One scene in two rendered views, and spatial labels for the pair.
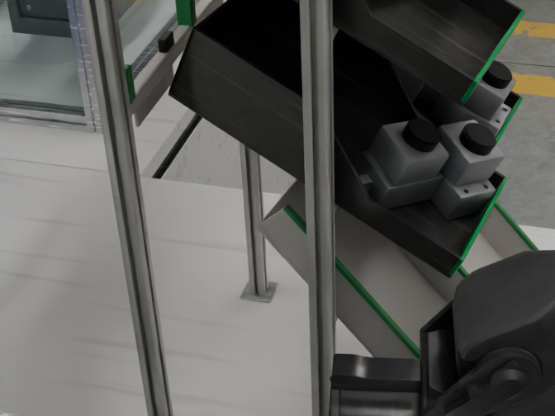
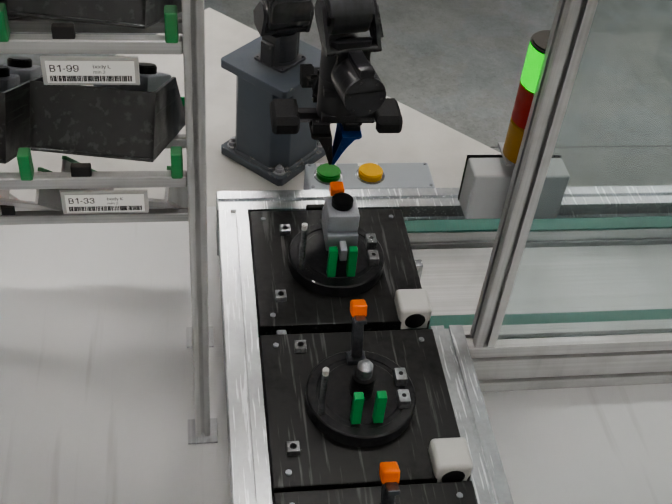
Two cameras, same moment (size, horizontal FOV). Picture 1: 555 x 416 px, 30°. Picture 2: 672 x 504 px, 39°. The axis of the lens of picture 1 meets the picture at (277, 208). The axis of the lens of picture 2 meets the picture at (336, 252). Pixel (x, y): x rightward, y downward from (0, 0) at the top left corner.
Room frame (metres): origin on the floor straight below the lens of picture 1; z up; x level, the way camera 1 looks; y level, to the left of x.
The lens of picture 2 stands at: (0.98, 0.87, 1.94)
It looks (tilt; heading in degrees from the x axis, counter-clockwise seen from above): 43 degrees down; 241
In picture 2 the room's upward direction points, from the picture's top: 6 degrees clockwise
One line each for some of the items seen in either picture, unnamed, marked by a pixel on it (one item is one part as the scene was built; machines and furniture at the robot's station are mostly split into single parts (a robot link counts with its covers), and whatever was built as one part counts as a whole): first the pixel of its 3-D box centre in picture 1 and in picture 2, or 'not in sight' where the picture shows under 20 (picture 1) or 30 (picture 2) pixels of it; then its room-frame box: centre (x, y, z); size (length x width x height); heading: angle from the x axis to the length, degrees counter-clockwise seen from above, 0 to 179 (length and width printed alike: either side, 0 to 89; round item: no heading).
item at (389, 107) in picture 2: not in sight; (337, 98); (0.45, -0.13, 1.18); 0.19 x 0.06 x 0.08; 163
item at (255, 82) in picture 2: not in sight; (277, 107); (0.41, -0.42, 0.96); 0.15 x 0.15 x 0.20; 27
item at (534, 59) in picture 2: not in sight; (547, 65); (0.34, 0.16, 1.38); 0.05 x 0.05 x 0.05
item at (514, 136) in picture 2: not in sight; (527, 137); (0.34, 0.16, 1.28); 0.05 x 0.05 x 0.05
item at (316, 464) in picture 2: not in sight; (363, 381); (0.56, 0.23, 1.01); 0.24 x 0.24 x 0.13; 72
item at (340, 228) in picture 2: not in sight; (341, 222); (0.49, 0.00, 1.06); 0.08 x 0.04 x 0.07; 73
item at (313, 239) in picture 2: not in sight; (336, 257); (0.48, -0.01, 0.98); 0.14 x 0.14 x 0.02
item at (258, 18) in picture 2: not in sight; (284, 13); (0.41, -0.41, 1.15); 0.09 x 0.07 x 0.06; 173
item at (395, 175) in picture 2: not in sight; (368, 188); (0.34, -0.19, 0.93); 0.21 x 0.07 x 0.06; 162
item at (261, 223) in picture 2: not in sight; (335, 267); (0.48, -0.01, 0.96); 0.24 x 0.24 x 0.02; 72
